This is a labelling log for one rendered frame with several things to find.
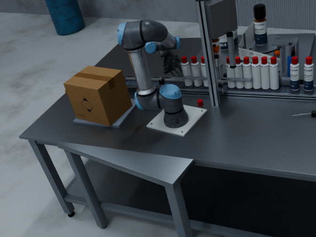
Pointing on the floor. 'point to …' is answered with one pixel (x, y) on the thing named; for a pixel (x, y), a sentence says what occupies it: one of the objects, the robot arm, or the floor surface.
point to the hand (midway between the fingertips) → (181, 77)
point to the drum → (66, 16)
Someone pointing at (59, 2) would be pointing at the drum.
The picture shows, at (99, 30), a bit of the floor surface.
